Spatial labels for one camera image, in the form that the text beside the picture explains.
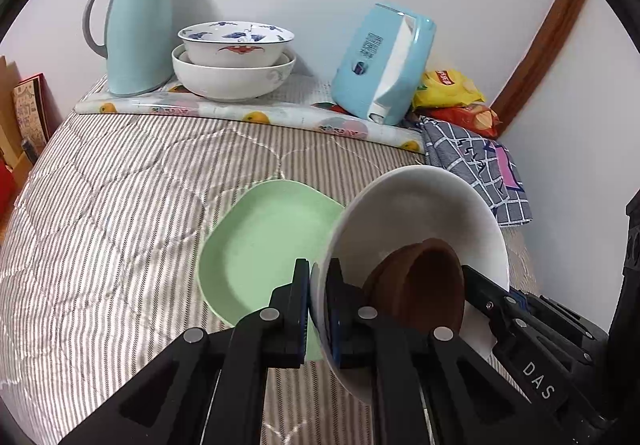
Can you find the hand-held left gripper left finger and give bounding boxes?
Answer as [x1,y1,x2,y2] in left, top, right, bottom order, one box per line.
[60,257,312,445]

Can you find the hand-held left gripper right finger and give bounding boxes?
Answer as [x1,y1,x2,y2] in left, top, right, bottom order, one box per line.
[322,257,538,445]

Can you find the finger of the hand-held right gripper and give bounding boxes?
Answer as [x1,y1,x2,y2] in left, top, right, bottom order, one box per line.
[461,264,526,351]
[507,290,596,365]

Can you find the small brown bowl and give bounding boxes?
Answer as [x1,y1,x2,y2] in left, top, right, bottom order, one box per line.
[395,237,467,333]
[362,247,416,321]

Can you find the green square plate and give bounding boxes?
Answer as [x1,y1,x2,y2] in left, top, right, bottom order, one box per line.
[197,179,346,362]

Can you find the plain white bowl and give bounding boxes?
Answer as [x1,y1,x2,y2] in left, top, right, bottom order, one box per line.
[310,165,511,403]

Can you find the grey checked folded cloth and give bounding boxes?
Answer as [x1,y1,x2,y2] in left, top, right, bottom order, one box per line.
[402,115,533,226]

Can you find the red chip bag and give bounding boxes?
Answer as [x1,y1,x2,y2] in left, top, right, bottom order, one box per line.
[417,104,501,138]

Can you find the fruit print table mat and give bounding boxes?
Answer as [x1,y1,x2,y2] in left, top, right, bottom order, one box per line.
[75,75,426,155]

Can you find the striped quilt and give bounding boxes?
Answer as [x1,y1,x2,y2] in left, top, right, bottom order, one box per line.
[0,110,531,445]

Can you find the yellow chip bag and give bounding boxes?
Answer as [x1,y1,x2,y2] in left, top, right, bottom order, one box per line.
[412,69,486,110]

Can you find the white grey-patterned bowl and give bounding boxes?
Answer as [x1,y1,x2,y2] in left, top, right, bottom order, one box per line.
[171,44,297,102]

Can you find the blue tissue box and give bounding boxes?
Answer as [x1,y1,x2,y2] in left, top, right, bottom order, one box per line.
[331,2,437,127]

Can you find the blue floral porcelain bowl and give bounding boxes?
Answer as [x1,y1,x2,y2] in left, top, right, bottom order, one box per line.
[177,21,296,67]

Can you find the teal thermos jug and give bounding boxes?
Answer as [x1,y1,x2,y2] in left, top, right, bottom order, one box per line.
[82,0,178,97]

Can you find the patterned dark red box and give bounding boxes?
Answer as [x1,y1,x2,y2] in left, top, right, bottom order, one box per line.
[12,74,51,161]

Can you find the wooden boards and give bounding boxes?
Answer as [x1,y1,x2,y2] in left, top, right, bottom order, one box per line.
[0,55,31,186]

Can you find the brown wooden door frame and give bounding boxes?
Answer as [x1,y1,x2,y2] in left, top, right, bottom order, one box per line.
[487,0,591,138]

